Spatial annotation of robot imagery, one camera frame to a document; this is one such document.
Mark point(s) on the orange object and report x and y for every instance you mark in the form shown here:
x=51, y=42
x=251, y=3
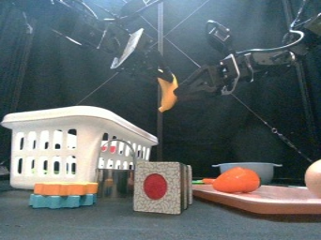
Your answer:
x=167, y=93

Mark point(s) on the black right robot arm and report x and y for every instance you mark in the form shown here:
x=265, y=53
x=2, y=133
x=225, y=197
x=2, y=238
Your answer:
x=287, y=50

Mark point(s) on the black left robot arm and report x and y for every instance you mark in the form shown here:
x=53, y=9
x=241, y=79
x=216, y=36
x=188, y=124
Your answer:
x=89, y=29

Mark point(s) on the red toy in basket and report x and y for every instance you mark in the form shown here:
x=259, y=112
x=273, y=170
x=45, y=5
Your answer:
x=112, y=148

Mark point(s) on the white plastic basket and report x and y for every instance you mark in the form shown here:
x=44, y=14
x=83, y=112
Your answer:
x=63, y=131

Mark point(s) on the small orange toy carrot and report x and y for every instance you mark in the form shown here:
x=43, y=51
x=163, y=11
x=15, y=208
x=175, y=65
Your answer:
x=208, y=181

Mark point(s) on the grey-blue bowl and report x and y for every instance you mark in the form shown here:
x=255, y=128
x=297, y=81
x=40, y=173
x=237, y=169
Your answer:
x=263, y=170

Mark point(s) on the thin patterned block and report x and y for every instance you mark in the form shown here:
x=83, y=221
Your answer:
x=190, y=184

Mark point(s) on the orange toy pepper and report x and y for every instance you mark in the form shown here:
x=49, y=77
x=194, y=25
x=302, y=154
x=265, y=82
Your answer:
x=235, y=180

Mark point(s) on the patterned block with red circle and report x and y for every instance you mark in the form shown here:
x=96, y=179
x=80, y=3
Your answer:
x=156, y=187

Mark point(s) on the shiny metal cup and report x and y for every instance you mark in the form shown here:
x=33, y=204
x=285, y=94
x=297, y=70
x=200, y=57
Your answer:
x=113, y=182

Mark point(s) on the pink cutting board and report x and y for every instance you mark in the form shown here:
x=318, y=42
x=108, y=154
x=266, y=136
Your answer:
x=271, y=200

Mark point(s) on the beige toy onion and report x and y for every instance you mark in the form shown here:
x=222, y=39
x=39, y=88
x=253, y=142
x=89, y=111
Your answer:
x=314, y=178

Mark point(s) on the orange gear block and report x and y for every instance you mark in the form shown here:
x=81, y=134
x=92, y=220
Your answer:
x=64, y=188

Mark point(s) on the blue gear block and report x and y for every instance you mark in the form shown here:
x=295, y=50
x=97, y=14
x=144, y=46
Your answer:
x=60, y=201

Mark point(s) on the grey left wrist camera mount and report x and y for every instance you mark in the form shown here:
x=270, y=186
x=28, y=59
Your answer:
x=128, y=47

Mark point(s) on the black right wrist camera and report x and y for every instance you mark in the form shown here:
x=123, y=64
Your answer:
x=218, y=34

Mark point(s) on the vertical metal frame pole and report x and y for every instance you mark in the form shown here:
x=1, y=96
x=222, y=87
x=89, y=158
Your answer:
x=159, y=131

